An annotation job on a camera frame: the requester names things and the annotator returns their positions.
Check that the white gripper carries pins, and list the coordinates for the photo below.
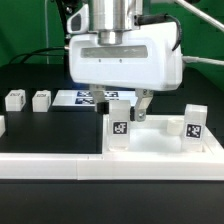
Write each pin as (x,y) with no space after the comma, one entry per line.
(114,44)

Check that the white square table top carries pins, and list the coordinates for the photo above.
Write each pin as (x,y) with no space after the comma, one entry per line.
(161,134)

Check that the white sheet with markers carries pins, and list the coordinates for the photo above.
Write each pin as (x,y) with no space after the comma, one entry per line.
(84,97)

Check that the white U-shaped obstacle fence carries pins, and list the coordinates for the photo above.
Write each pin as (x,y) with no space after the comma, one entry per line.
(106,165)

